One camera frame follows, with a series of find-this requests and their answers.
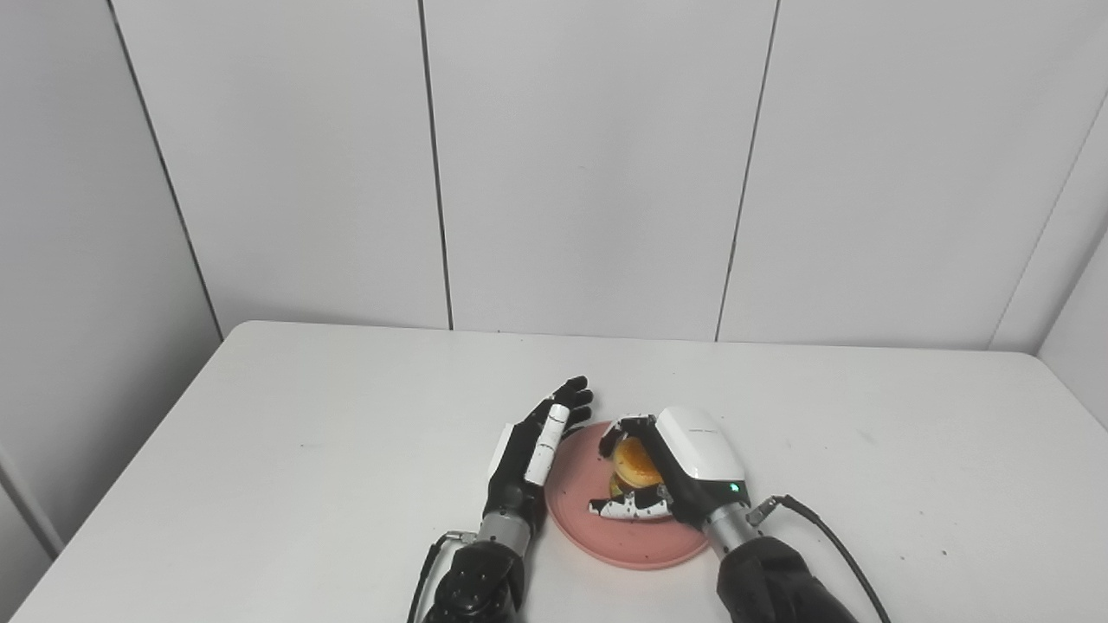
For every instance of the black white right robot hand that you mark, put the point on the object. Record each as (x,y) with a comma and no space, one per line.
(701,450)

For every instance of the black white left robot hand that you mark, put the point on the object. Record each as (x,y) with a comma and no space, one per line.
(545,446)

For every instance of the toy hamburger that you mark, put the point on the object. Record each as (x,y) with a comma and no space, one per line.
(636,463)

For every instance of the pink round plate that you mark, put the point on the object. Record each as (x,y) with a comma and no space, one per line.
(632,541)

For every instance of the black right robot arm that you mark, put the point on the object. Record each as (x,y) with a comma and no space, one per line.
(775,580)

